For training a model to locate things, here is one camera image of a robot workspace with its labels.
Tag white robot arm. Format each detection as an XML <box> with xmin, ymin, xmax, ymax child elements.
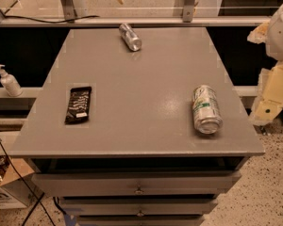
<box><xmin>247</xmin><ymin>4</ymin><xmax>283</xmax><ymax>126</ymax></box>

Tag green white 7up can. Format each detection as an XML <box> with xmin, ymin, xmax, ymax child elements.
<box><xmin>192</xmin><ymin>85</ymin><xmax>223</xmax><ymax>135</ymax></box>

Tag silver slim can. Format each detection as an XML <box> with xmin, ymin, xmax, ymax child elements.
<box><xmin>119</xmin><ymin>24</ymin><xmax>142</xmax><ymax>52</ymax></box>

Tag grey drawer cabinet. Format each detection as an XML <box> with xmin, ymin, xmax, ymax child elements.
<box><xmin>8</xmin><ymin>26</ymin><xmax>266</xmax><ymax>226</ymax></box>

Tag black snack packet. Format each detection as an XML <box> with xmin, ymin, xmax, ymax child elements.
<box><xmin>64</xmin><ymin>87</ymin><xmax>92</xmax><ymax>124</ymax></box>

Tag top grey drawer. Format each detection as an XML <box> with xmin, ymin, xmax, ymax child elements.
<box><xmin>32</xmin><ymin>170</ymin><xmax>241</xmax><ymax>197</ymax></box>

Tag grey drawer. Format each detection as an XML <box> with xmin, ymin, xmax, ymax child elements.
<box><xmin>60</xmin><ymin>197</ymin><xmax>217</xmax><ymax>216</ymax></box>
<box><xmin>76</xmin><ymin>216</ymin><xmax>205</xmax><ymax>226</ymax></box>
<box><xmin>32</xmin><ymin>170</ymin><xmax>241</xmax><ymax>197</ymax></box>

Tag middle grey drawer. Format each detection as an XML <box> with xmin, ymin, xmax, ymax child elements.
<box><xmin>60</xmin><ymin>197</ymin><xmax>217</xmax><ymax>216</ymax></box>

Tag bottom grey drawer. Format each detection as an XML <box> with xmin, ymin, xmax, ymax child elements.
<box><xmin>76</xmin><ymin>216</ymin><xmax>205</xmax><ymax>226</ymax></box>

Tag white pump bottle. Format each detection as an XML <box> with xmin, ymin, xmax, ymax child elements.
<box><xmin>0</xmin><ymin>64</ymin><xmax>23</xmax><ymax>97</ymax></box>

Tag cardboard box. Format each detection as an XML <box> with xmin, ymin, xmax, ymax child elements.
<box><xmin>0</xmin><ymin>158</ymin><xmax>42</xmax><ymax>210</ymax></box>

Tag right metal bracket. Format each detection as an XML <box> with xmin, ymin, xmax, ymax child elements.
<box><xmin>182</xmin><ymin>0</ymin><xmax>196</xmax><ymax>23</ymax></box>

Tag metal bracket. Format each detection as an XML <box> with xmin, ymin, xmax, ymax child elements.
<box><xmin>182</xmin><ymin>0</ymin><xmax>196</xmax><ymax>23</ymax></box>
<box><xmin>60</xmin><ymin>0</ymin><xmax>87</xmax><ymax>20</ymax></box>

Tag left metal bracket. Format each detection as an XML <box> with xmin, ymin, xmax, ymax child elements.
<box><xmin>60</xmin><ymin>0</ymin><xmax>87</xmax><ymax>20</ymax></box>

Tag black cable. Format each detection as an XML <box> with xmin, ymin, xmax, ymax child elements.
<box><xmin>0</xmin><ymin>94</ymin><xmax>58</xmax><ymax>226</ymax></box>

